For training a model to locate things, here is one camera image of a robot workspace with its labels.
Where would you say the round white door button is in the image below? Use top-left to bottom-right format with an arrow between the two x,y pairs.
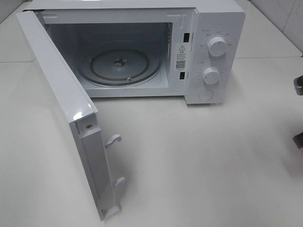
198,89 -> 214,103

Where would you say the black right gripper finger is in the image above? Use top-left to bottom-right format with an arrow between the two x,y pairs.
293,133 -> 303,148
294,75 -> 303,96

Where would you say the upper white power knob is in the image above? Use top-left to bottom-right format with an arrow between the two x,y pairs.
207,35 -> 227,57

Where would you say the white timer knob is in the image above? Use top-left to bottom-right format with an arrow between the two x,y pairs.
202,67 -> 220,85

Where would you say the white microwave oven body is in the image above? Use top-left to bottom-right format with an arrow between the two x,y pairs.
22,0 -> 245,105

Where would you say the glass microwave turntable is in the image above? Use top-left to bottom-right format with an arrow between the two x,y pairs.
77,41 -> 162,87

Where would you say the white microwave door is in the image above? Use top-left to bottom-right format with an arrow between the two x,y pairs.
17,11 -> 125,220

